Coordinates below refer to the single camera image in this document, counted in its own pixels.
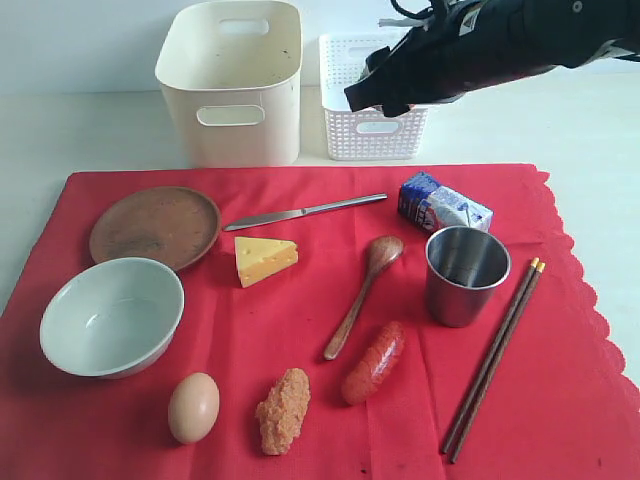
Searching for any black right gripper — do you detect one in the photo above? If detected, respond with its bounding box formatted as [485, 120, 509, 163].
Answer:
[344, 1, 530, 118]

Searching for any red sausage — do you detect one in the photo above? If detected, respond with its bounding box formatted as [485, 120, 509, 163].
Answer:
[341, 321, 405, 405]

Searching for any stainless steel table knife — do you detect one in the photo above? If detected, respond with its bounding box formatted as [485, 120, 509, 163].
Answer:
[223, 193, 388, 231]

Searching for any brown wooden spoon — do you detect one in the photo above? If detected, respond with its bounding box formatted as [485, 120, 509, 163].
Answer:
[323, 235, 404, 361]

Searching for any red tablecloth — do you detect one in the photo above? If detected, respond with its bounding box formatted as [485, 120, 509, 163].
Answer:
[1, 164, 639, 479]

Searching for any yellow cheese wedge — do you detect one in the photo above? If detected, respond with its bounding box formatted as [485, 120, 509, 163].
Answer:
[234, 236, 298, 288]

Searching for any right dark wooden chopstick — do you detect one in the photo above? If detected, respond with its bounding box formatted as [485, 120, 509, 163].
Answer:
[448, 260, 546, 464]

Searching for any white perforated plastic basket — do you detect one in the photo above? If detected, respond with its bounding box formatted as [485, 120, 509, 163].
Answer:
[319, 32, 427, 161]

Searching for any pale green ceramic bowl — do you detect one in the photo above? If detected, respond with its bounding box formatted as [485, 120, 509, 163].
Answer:
[39, 257, 185, 378]

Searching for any brown egg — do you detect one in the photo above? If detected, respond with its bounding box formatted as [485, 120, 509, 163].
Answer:
[168, 372, 220, 444]

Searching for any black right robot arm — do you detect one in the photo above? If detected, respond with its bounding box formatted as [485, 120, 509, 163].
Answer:
[344, 0, 639, 118]

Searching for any brown wooden plate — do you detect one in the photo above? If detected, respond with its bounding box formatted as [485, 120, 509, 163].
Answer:
[89, 186, 221, 271]

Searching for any stainless steel cup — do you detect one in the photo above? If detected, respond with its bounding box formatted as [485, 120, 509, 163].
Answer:
[425, 226, 511, 328]

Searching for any cream plastic tub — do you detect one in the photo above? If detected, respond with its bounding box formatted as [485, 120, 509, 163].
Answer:
[155, 1, 303, 168]

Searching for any blue white milk carton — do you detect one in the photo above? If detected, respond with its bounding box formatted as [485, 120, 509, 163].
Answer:
[398, 172, 493, 234]

